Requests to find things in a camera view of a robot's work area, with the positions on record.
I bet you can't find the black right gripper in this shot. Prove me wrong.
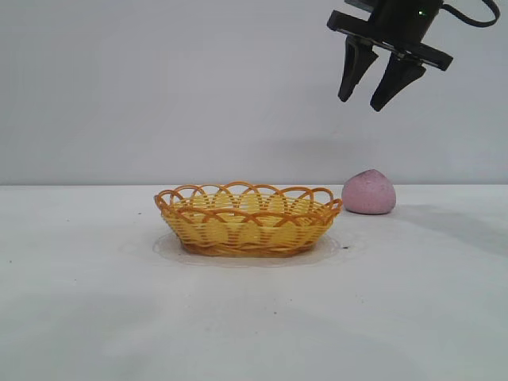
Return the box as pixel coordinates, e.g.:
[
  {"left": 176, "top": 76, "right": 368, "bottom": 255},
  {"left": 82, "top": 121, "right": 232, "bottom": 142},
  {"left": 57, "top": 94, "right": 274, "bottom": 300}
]
[{"left": 326, "top": 0, "right": 455, "bottom": 114}]

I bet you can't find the yellow orange woven basket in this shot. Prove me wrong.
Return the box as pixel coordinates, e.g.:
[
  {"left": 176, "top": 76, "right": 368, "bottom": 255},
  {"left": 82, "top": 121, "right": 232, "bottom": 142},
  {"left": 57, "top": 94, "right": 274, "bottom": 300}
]
[{"left": 153, "top": 182, "right": 344, "bottom": 259}]

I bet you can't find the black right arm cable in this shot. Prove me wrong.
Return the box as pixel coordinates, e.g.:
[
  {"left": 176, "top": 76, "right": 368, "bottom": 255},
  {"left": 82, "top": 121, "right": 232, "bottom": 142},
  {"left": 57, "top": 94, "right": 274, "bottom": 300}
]
[{"left": 441, "top": 0, "right": 501, "bottom": 29}]

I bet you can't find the pink peach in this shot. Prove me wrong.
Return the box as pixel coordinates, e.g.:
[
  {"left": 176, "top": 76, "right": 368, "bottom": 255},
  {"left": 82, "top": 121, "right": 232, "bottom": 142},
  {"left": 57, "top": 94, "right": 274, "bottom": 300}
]
[{"left": 341, "top": 169, "right": 397, "bottom": 216}]

